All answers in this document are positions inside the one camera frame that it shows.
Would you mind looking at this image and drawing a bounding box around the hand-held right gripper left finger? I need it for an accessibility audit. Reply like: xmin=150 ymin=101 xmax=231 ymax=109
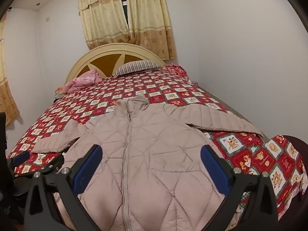
xmin=23 ymin=144 xmax=104 ymax=231

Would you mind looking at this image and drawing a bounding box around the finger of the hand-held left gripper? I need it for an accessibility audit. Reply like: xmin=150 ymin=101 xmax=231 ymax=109
xmin=31 ymin=154 xmax=65 ymax=177
xmin=7 ymin=150 xmax=31 ymax=169

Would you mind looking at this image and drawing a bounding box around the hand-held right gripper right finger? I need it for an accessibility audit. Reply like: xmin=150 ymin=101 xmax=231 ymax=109
xmin=200 ymin=145 xmax=279 ymax=231

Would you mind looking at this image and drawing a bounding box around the beige quilted puffer jacket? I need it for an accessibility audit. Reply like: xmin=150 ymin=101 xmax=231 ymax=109
xmin=31 ymin=94 xmax=264 ymax=231

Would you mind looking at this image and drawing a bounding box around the beige side curtain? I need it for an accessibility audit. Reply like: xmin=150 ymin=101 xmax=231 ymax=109
xmin=0 ymin=14 xmax=20 ymax=126

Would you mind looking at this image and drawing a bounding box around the pink blanket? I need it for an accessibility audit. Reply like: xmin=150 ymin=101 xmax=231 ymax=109
xmin=55 ymin=69 xmax=103 ymax=95

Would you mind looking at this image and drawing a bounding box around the red printed patchwork bedspread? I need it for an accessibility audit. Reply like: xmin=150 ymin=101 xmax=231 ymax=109
xmin=7 ymin=71 xmax=308 ymax=219

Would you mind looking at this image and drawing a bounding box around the cream wooden bed headboard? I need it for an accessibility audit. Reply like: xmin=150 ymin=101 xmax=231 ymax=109
xmin=65 ymin=43 xmax=167 ymax=85

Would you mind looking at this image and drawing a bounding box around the red printed cloth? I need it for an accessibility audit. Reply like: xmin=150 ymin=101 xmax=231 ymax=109
xmin=166 ymin=64 xmax=193 ymax=80

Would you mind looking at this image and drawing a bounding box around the striped pillow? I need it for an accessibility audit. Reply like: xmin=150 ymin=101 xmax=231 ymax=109
xmin=113 ymin=61 xmax=164 ymax=77

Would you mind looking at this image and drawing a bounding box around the beige floral curtain panel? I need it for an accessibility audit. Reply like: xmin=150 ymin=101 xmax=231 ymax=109
xmin=77 ymin=0 xmax=131 ymax=50
xmin=125 ymin=0 xmax=176 ymax=60

